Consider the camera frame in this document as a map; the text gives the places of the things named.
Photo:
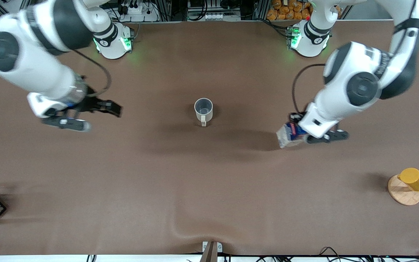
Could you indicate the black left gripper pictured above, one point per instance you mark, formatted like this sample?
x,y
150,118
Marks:
x,y
294,117

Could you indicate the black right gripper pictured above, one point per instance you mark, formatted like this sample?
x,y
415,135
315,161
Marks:
x,y
92,103

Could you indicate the blue milk carton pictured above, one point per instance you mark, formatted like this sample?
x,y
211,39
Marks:
x,y
288,136

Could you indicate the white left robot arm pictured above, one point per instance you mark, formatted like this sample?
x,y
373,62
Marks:
x,y
355,76

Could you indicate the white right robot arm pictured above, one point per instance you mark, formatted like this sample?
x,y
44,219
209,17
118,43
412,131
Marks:
x,y
31,69

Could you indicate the yellow plastic cup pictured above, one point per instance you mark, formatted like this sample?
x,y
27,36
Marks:
x,y
415,180

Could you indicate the white power strip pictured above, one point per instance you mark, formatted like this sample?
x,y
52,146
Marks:
x,y
136,12

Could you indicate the bag of orange snacks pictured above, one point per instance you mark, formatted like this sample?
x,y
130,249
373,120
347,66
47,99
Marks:
x,y
289,9

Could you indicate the brown table cloth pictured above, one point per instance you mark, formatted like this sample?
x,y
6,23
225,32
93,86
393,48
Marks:
x,y
209,182

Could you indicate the white socket bar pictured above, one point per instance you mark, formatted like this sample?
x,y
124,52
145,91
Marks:
x,y
214,16

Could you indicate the round wooden mug stand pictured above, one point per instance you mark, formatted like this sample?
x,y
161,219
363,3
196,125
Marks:
x,y
402,194

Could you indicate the metal table clamp bracket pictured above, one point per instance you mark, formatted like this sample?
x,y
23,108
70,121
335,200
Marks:
x,y
211,249

